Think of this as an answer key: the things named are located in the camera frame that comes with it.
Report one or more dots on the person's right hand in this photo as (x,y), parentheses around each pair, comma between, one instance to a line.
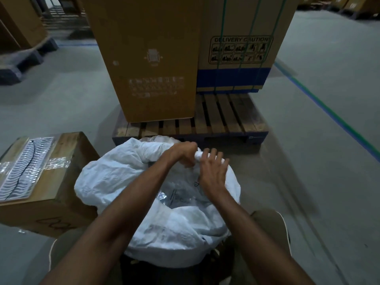
(213,178)

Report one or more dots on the person's left hand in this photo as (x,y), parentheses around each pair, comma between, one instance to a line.
(184,152)

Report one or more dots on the person's right middle finger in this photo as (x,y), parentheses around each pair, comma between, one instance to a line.
(214,155)

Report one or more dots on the person's right little finger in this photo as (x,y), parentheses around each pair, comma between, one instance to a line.
(227,165)

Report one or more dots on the person's left fingers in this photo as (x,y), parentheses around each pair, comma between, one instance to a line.
(190,157)

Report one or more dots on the white woven sack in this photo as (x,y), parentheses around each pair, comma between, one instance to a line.
(118,175)

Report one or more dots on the person's left forearm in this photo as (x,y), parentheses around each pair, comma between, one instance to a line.
(118,222)

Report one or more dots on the person's right forearm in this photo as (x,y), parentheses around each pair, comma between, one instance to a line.
(252,243)

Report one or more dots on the clear plastic bag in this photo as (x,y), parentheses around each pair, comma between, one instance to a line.
(181,194)

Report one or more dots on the wooden pallet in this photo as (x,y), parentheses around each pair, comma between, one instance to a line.
(225,115)

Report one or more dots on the large plain cardboard box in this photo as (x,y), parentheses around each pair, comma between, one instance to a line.
(148,56)

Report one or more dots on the small taped cardboard box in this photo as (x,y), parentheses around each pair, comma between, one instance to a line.
(65,186)

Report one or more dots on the blue banded cardboard box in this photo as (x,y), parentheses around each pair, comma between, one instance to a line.
(246,23)

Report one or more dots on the clear packet of white parts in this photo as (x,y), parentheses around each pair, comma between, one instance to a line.
(26,166)

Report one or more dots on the row of distant pallets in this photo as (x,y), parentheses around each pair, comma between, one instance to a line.
(65,23)

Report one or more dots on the row of distant cardboard boxes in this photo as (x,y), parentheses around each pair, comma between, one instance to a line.
(350,4)

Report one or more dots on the tall background cardboard box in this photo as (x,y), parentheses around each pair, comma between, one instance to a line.
(20,23)

